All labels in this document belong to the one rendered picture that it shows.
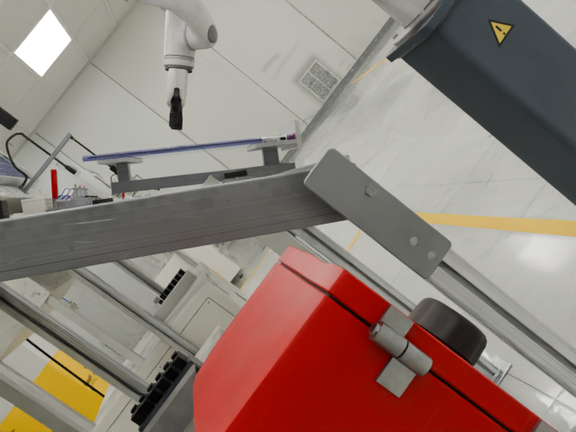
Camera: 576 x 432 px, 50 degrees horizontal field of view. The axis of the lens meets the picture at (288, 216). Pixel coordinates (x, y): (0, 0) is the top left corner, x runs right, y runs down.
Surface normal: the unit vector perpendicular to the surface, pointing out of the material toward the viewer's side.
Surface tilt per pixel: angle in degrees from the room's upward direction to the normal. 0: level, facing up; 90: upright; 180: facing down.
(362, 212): 90
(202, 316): 90
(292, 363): 90
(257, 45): 90
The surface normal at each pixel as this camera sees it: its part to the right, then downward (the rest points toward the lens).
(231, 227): 0.17, 0.03
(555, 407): -0.79, -0.60
